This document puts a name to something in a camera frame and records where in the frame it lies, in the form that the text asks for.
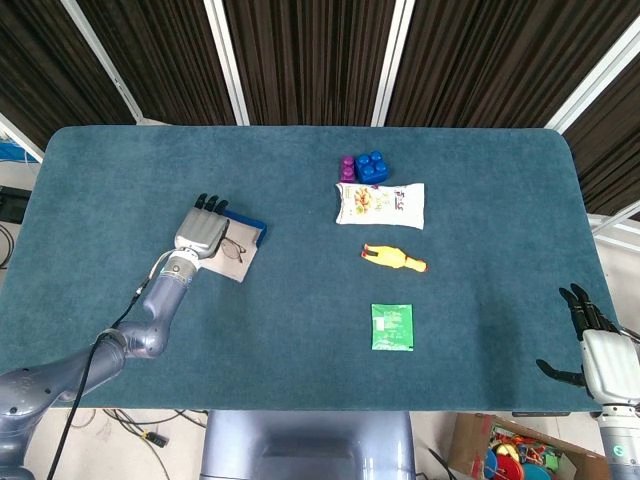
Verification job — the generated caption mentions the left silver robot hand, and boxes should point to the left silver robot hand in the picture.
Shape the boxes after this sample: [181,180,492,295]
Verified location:
[173,193,231,260]

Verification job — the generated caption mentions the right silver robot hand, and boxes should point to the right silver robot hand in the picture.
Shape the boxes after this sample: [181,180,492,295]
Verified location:
[535,283,640,404]

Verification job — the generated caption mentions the metal frame eyeglasses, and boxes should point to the metal frame eyeglasses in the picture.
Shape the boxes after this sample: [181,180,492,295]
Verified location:
[219,238,247,264]

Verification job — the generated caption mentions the blue glasses case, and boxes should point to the blue glasses case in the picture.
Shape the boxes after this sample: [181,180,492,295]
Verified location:
[204,208,268,285]

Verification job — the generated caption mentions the brown cardboard box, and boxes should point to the brown cardboard box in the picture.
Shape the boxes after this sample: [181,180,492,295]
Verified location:
[446,412,614,480]

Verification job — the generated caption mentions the teal fabric table cover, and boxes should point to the teal fabric table cover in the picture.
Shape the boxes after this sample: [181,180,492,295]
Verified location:
[0,124,617,414]

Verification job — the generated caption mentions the red round toy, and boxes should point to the red round toy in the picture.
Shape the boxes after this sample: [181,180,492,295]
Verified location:
[487,449,522,480]

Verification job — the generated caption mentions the white snack bag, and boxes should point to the white snack bag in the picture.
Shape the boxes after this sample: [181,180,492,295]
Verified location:
[334,182,426,231]

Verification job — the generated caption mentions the blue toy building brick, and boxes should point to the blue toy building brick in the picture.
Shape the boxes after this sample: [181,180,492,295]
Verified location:
[354,150,392,184]

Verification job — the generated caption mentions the yellow rubber chicken toy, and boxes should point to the yellow rubber chicken toy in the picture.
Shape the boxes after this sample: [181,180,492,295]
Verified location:
[360,243,430,274]

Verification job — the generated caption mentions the dark brown pleated curtain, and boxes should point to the dark brown pleated curtain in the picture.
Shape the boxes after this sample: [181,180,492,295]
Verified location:
[0,0,640,221]

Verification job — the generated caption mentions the green foil packet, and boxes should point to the green foil packet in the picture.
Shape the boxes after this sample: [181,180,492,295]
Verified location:
[370,302,415,353]

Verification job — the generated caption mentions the blue-grey robot torso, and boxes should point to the blue-grey robot torso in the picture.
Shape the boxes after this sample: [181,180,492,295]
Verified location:
[199,409,417,480]

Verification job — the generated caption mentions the white aluminium frame rail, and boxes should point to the white aluminium frame rail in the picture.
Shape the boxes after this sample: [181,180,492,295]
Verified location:
[587,199,640,251]
[0,112,46,164]

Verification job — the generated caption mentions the white aluminium frame post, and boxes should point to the white aluminium frame post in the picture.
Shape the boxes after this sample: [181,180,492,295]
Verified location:
[370,0,416,127]
[203,0,251,126]
[544,17,640,135]
[62,0,147,126]

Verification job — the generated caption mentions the tangled floor cables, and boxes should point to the tangled floor cables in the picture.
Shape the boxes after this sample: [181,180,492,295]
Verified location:
[69,408,209,480]

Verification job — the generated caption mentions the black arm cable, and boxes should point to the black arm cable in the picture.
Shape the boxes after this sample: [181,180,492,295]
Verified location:
[47,277,154,480]

